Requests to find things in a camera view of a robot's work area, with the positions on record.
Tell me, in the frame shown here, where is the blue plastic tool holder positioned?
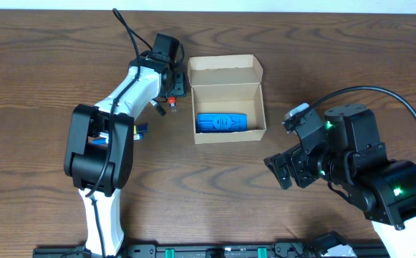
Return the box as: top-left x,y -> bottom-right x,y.
196,113 -> 248,133

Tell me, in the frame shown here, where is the yellow black highlighter marker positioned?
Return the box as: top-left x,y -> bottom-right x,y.
134,123 -> 149,134

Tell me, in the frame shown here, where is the brown cardboard box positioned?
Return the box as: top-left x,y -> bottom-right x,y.
188,54 -> 267,144

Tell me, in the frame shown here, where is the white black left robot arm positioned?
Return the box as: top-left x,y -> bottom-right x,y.
64,52 -> 183,257

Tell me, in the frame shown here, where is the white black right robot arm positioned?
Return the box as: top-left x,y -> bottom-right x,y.
264,104 -> 416,257

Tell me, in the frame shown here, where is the black white marker pen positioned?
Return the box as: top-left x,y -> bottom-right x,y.
150,100 -> 166,116

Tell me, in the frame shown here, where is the blue white marker pen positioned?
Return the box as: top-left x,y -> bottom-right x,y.
92,133 -> 144,145

